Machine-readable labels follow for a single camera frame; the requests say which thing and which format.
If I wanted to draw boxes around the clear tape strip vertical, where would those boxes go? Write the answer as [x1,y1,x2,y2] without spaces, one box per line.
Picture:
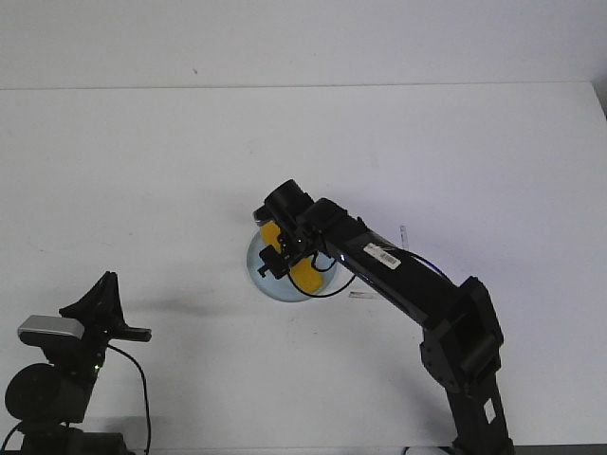
[399,225,410,250]

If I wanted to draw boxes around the yellow corn cob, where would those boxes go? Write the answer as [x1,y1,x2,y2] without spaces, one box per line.
[260,222,323,294]

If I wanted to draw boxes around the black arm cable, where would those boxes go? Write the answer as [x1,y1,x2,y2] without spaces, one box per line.
[0,344,152,451]
[286,250,451,300]

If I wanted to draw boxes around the light blue round plate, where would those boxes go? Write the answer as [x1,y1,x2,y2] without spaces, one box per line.
[246,230,338,302]

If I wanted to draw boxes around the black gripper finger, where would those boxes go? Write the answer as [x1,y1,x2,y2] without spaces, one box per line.
[59,271,127,332]
[257,246,290,280]

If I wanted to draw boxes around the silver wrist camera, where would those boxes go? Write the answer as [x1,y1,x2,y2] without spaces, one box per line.
[17,315,84,338]
[252,206,273,227]

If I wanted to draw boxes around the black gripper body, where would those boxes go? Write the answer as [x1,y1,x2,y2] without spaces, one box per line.
[263,179,319,265]
[42,327,151,379]

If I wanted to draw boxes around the clear tape strip horizontal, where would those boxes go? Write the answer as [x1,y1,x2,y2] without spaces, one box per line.
[348,291,381,300]

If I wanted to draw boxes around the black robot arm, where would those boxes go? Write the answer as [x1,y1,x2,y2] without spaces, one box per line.
[253,180,515,454]
[5,271,152,454]

